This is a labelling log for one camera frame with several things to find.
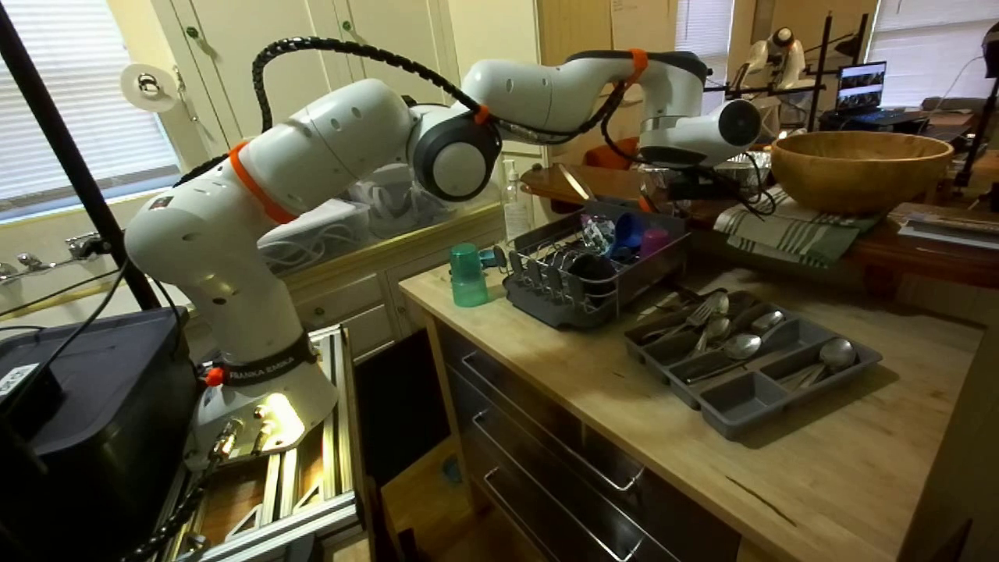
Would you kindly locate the dark blue cup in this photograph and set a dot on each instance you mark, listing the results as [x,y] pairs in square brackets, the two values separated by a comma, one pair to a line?
[624,235]

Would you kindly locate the striped dish towel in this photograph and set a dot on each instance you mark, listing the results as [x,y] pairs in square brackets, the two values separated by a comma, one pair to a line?
[797,239]

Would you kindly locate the white window blind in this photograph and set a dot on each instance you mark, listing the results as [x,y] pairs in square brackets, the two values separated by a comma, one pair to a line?
[64,96]

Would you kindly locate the black tripod pole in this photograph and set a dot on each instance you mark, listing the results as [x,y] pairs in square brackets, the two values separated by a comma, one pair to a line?
[72,161]

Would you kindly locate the black controller box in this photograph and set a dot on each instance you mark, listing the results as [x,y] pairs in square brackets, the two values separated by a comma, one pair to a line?
[96,439]

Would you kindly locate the silver robot mounting plate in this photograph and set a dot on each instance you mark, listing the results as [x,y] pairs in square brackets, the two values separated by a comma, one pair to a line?
[266,417]

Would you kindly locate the white tape roll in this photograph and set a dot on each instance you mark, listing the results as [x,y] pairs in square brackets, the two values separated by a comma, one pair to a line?
[151,84]

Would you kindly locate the grey dish drying rack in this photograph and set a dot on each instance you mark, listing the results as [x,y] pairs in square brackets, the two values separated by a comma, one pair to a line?
[542,300]

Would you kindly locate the aluminium frame stand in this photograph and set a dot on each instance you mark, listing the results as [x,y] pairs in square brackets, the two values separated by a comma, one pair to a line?
[312,502]

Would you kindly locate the grey cutlery tray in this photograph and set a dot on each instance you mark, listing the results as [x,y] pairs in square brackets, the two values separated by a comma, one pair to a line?
[745,401]

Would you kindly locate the wooden bowl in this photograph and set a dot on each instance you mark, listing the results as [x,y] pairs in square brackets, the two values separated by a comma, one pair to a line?
[861,174]

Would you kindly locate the teal plastic cup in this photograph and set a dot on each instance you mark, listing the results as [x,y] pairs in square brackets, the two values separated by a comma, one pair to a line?
[470,280]

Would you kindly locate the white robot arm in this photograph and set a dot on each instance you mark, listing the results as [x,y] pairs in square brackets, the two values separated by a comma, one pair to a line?
[323,134]

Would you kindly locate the purple cup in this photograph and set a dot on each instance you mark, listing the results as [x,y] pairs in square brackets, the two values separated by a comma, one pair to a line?
[658,246]

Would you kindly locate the laptop screen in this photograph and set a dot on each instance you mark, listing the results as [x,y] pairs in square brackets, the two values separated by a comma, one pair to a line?
[864,84]

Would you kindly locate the clear plastic bag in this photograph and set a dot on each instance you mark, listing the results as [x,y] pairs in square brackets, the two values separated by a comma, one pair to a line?
[344,242]

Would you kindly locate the white drawer cabinet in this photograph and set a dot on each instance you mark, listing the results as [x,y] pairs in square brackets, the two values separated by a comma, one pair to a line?
[344,298]

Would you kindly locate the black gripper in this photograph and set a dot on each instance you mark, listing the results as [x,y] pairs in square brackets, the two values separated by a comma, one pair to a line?
[683,166]

